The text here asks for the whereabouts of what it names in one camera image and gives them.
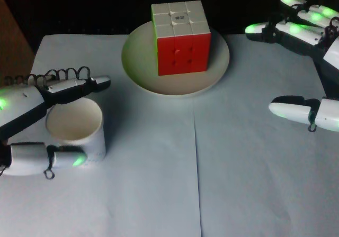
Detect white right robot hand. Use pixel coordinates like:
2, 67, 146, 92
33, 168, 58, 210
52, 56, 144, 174
245, 0, 339, 133

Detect white paper plate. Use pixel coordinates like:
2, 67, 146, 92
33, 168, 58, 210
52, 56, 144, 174
121, 20, 230, 98

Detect white paper cup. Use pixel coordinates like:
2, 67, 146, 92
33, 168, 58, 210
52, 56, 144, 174
45, 98, 107, 169

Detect Rubik's cube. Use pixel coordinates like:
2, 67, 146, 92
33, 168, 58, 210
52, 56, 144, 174
150, 0, 212, 76

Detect white paper sheet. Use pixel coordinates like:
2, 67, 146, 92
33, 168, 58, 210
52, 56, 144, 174
194, 33, 339, 237
0, 34, 202, 237

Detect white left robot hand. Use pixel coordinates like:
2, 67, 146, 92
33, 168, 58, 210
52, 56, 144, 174
0, 67, 111, 180

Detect black curtain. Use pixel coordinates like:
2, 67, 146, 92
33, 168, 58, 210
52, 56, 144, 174
0, 0, 339, 38

